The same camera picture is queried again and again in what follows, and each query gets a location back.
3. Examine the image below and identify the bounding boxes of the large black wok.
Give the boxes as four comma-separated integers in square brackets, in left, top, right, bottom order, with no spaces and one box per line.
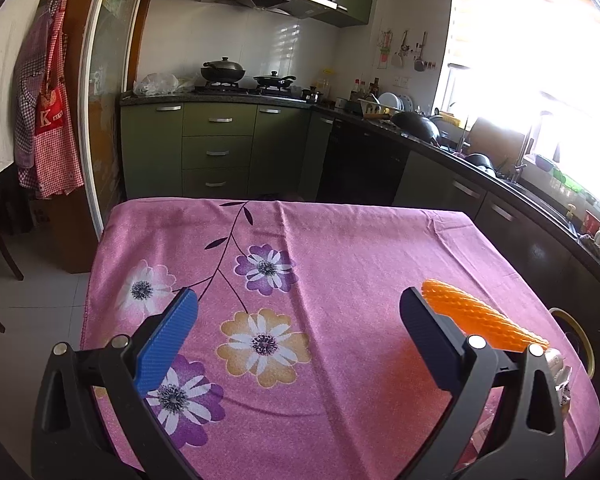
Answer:
[390,110,441,143]

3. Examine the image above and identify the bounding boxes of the long sink base cabinet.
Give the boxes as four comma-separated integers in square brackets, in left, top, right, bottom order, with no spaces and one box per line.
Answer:
[312,112,600,311]

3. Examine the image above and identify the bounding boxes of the black stone countertop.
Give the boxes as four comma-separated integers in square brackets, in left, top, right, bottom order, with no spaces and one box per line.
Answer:
[119,87,600,281]

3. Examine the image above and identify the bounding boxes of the group of condiment bottles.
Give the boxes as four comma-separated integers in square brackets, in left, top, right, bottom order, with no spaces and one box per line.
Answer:
[350,77,381,103]

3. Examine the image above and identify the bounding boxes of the black cooking pot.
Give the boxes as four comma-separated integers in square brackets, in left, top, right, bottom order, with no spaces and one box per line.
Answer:
[465,152,496,176]

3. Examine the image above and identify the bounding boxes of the clear plastic bag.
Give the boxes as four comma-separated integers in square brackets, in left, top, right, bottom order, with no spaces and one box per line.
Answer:
[132,72,181,97]

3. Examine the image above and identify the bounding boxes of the hanging kitchen utensils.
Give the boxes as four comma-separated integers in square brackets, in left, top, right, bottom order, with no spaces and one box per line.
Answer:
[377,27,438,73]

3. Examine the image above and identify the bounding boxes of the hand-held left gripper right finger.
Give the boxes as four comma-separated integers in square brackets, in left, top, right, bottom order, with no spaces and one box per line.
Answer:
[399,287,567,480]

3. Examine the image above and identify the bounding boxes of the green plastic bowls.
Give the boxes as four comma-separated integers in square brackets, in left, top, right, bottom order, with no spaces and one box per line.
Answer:
[552,167,586,193]

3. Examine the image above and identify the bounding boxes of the glass sliding door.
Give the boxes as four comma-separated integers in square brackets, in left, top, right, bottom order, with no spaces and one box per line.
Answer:
[77,0,148,241]

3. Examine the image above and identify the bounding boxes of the silver wrapper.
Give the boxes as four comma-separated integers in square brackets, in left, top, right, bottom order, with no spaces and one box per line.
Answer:
[555,367,574,408]

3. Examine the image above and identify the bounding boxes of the bright kitchen window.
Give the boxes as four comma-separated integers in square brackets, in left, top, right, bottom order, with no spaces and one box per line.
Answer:
[447,0,600,216]

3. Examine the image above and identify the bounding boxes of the steel kitchen faucet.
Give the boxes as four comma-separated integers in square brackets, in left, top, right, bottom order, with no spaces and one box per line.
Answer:
[510,125,536,183]

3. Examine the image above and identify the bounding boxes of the white hanging sheet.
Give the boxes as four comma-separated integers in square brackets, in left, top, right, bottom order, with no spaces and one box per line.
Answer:
[0,0,76,193]

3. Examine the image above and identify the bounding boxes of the wooden cutting board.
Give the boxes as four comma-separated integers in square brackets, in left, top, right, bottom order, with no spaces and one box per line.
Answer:
[467,116,526,161]

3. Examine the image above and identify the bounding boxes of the pink checked apron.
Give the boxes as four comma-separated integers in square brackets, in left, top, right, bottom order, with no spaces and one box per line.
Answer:
[14,0,63,188]

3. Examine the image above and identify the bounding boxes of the dish rack with plates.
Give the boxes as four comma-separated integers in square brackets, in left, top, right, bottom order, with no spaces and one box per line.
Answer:
[358,91,418,121]

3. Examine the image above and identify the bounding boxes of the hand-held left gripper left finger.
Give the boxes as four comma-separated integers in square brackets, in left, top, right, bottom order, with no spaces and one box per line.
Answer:
[30,287,201,480]

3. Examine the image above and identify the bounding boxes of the black bin with yellow rim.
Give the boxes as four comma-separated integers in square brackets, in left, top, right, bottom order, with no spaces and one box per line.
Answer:
[547,307,597,378]

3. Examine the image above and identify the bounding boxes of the black gas stove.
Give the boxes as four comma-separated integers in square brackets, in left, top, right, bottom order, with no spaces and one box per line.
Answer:
[195,81,303,98]

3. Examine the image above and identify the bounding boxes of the black lidded wok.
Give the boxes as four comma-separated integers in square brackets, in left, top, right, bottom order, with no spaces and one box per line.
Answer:
[201,56,247,83]

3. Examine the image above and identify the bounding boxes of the green drawer base cabinet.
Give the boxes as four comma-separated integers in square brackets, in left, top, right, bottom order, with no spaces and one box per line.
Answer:
[120,97,331,201]

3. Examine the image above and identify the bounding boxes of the black lidded frying pan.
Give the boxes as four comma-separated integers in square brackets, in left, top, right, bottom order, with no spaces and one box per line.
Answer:
[253,71,297,88]

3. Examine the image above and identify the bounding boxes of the pink floral tablecloth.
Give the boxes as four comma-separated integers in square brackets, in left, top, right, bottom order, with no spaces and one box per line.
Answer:
[80,199,600,480]

